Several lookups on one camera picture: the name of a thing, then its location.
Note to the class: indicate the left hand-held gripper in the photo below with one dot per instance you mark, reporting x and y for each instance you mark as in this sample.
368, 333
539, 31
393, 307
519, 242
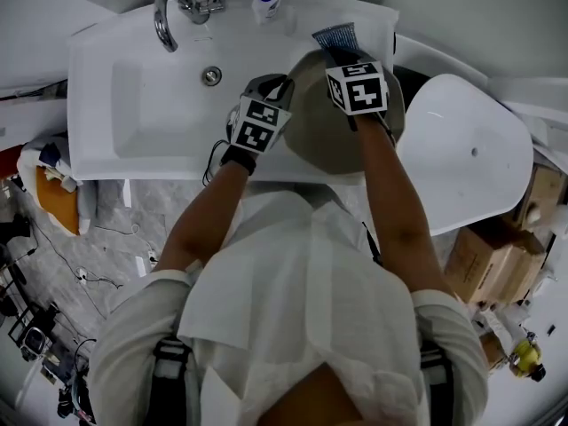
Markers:
257, 127

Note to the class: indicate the person's right forearm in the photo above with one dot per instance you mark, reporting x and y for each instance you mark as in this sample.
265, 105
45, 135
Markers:
399, 211

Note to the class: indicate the yellow handheld device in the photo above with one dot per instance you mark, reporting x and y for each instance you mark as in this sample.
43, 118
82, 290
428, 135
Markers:
526, 357

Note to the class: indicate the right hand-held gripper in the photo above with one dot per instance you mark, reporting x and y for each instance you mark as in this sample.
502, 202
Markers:
364, 93

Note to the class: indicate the person's left forearm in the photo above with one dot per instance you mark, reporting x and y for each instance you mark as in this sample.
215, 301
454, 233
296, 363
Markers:
195, 224

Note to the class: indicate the large cardboard box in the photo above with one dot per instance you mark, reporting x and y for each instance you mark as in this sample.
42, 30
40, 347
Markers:
488, 264

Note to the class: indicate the blue-grey sponge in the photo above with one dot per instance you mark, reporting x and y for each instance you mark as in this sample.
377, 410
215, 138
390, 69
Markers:
337, 36

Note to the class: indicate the white bathtub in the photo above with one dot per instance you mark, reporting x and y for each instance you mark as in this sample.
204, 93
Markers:
466, 171

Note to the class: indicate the white sink vanity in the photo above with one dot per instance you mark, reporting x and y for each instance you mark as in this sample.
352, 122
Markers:
146, 113

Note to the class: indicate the black trash bin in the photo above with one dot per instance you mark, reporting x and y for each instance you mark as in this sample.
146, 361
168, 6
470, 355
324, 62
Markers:
412, 82

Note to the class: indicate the chrome sink drain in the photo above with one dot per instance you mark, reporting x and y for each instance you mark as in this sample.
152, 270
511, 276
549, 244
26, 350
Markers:
212, 76

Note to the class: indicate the chrome faucet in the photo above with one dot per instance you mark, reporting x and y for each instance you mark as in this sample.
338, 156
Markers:
163, 29

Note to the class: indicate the person's white shirt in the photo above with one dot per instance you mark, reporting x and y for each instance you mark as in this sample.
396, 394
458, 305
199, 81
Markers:
293, 291

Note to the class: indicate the orange cushion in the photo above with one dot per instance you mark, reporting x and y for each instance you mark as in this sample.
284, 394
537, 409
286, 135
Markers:
55, 202

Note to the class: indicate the small cardboard box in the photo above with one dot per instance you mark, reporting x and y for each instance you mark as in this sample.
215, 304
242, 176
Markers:
539, 193

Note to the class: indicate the white bottle with blue cap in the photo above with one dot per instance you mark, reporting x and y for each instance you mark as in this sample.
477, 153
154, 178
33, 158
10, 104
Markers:
266, 2

